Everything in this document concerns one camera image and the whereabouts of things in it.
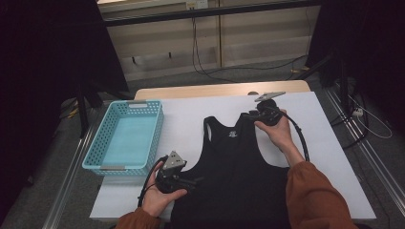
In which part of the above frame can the black metal stand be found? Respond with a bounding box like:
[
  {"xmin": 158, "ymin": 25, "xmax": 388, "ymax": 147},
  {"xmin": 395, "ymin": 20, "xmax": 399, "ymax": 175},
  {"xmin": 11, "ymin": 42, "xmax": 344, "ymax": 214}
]
[
  {"xmin": 75, "ymin": 82, "xmax": 135, "ymax": 139},
  {"xmin": 292, "ymin": 52, "xmax": 352, "ymax": 113}
]

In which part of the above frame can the black tank top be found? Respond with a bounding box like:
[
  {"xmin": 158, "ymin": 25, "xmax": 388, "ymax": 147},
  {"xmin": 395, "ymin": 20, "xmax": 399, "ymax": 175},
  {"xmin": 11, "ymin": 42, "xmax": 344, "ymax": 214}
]
[{"xmin": 170, "ymin": 113, "xmax": 292, "ymax": 229}]

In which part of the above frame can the white cable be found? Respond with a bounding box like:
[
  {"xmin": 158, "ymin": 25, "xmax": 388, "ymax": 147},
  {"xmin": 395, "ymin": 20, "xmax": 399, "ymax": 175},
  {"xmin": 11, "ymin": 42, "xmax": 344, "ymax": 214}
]
[{"xmin": 348, "ymin": 94, "xmax": 394, "ymax": 140}]

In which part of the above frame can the beige cabinet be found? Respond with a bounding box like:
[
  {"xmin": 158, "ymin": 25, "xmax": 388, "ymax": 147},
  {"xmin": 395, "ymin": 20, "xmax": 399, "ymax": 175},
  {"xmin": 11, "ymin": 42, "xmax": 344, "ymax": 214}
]
[{"xmin": 96, "ymin": 0, "xmax": 321, "ymax": 82}]

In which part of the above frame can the black floor cable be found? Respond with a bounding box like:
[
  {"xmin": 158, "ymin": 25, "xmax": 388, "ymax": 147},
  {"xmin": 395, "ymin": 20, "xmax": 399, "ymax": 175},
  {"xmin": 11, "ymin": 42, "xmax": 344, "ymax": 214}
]
[
  {"xmin": 191, "ymin": 17, "xmax": 238, "ymax": 84},
  {"xmin": 193, "ymin": 17, "xmax": 309, "ymax": 77}
]

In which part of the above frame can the person's left hand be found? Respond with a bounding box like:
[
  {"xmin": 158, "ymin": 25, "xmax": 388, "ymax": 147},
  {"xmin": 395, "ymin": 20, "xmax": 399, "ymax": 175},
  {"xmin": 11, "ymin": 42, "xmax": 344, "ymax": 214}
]
[{"xmin": 141, "ymin": 161, "xmax": 188, "ymax": 219}]

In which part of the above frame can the yellow cable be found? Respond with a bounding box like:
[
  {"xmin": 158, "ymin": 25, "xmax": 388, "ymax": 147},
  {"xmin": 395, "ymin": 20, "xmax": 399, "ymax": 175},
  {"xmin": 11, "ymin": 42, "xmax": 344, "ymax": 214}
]
[{"xmin": 65, "ymin": 106, "xmax": 80, "ymax": 119}]

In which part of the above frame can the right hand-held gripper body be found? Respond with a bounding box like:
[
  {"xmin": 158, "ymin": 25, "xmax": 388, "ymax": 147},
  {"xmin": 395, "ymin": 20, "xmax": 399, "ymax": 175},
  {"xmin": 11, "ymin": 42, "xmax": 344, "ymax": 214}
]
[{"xmin": 251, "ymin": 91, "xmax": 287, "ymax": 127}]

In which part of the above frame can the right hand-held gripper cable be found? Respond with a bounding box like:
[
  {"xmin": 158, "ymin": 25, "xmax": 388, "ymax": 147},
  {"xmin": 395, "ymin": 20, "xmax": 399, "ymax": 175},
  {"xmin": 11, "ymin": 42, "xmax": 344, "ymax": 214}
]
[{"xmin": 273, "ymin": 108, "xmax": 310, "ymax": 162}]

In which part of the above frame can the light blue plastic basket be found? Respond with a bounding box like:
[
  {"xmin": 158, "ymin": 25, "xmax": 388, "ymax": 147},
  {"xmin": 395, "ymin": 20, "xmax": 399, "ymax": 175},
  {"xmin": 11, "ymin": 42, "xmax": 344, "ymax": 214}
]
[{"xmin": 81, "ymin": 99, "xmax": 165, "ymax": 177}]

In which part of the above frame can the white wall socket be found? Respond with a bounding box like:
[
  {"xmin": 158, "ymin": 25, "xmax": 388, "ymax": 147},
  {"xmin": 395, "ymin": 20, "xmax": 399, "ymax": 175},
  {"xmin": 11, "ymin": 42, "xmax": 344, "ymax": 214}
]
[{"xmin": 185, "ymin": 0, "xmax": 208, "ymax": 10}]

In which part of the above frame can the aluminium floor rail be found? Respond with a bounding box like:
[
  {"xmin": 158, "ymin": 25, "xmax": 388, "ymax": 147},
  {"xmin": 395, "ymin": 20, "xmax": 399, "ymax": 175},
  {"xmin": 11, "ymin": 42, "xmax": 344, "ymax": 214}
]
[
  {"xmin": 42, "ymin": 104, "xmax": 96, "ymax": 229},
  {"xmin": 324, "ymin": 87, "xmax": 405, "ymax": 218}
]

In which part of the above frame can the white table cover sheet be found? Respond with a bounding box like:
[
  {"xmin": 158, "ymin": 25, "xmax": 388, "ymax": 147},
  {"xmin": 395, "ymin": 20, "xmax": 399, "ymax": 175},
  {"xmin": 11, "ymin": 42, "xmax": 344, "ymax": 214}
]
[{"xmin": 89, "ymin": 91, "xmax": 377, "ymax": 221}]

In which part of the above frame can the black curtain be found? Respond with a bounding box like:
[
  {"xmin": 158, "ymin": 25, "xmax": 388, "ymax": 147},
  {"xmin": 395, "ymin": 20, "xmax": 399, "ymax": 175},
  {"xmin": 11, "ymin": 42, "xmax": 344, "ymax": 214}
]
[
  {"xmin": 0, "ymin": 0, "xmax": 130, "ymax": 218},
  {"xmin": 307, "ymin": 0, "xmax": 405, "ymax": 135}
]

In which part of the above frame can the person's right hand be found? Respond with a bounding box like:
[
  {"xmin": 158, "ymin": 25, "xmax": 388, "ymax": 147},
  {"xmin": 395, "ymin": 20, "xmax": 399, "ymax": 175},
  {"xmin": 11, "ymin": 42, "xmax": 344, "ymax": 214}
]
[{"xmin": 254, "ymin": 109, "xmax": 294, "ymax": 155}]

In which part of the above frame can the black metal bar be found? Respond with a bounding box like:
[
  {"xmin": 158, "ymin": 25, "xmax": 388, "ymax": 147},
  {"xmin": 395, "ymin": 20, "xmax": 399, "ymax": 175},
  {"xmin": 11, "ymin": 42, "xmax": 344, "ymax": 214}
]
[{"xmin": 103, "ymin": 0, "xmax": 323, "ymax": 28}]

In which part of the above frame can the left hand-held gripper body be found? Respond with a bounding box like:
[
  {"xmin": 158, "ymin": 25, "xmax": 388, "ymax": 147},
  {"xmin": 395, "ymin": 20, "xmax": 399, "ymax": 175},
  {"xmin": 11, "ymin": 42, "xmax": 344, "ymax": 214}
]
[{"xmin": 155, "ymin": 150, "xmax": 189, "ymax": 195}]

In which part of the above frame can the black cable bundle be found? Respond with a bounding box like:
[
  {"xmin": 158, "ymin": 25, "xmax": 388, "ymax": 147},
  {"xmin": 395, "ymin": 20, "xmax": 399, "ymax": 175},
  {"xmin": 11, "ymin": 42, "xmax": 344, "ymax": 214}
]
[{"xmin": 329, "ymin": 92, "xmax": 371, "ymax": 151}]

